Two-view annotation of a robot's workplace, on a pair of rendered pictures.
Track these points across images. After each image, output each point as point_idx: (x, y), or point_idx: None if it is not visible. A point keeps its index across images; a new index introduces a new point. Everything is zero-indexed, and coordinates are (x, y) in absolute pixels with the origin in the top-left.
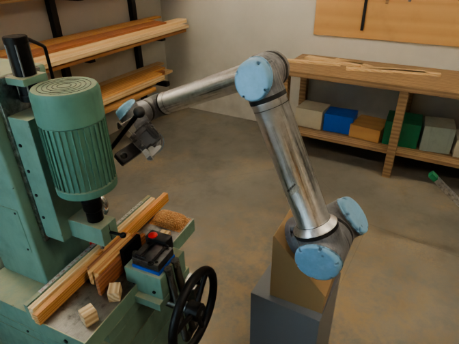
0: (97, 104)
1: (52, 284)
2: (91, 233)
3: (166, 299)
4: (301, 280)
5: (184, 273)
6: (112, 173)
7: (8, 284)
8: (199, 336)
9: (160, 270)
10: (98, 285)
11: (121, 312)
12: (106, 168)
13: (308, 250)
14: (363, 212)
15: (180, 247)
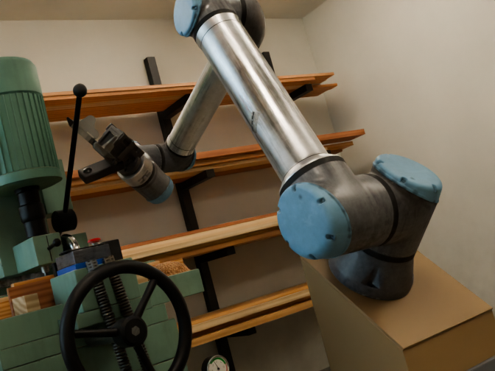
0: (20, 73)
1: None
2: (27, 250)
3: (91, 316)
4: (360, 328)
5: (138, 299)
6: (43, 157)
7: None
8: None
9: (79, 262)
10: (9, 297)
11: (27, 330)
12: (33, 148)
13: (283, 199)
14: (435, 174)
15: (167, 300)
